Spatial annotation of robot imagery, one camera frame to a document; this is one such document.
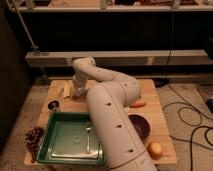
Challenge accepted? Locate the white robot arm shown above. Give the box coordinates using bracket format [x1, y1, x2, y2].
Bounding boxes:
[71, 57, 157, 171]

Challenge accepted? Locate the yellow potato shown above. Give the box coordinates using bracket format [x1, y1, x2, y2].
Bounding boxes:
[147, 142, 163, 159]

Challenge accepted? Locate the purple bowl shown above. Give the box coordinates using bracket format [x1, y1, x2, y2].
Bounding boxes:
[129, 114, 150, 140]

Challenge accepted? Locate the black floor cable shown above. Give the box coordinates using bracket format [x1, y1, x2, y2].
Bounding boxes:
[161, 83, 213, 168]

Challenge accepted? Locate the grey metal shelf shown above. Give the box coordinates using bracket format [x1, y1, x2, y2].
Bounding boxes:
[25, 50, 213, 68]

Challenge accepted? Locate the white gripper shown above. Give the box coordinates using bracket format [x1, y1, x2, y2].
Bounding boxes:
[63, 74, 88, 98]

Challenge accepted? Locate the silver fork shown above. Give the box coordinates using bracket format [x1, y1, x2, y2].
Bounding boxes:
[86, 121, 92, 154]

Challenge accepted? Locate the orange carrot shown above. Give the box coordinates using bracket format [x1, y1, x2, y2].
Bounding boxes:
[130, 101, 147, 108]

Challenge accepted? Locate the small black round lid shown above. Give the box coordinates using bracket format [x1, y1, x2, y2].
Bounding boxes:
[48, 100, 59, 111]

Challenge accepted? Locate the green plastic tray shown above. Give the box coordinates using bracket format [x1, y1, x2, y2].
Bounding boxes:
[37, 112, 105, 165]

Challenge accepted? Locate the bunch of red grapes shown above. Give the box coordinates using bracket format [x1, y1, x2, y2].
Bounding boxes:
[25, 126, 44, 163]

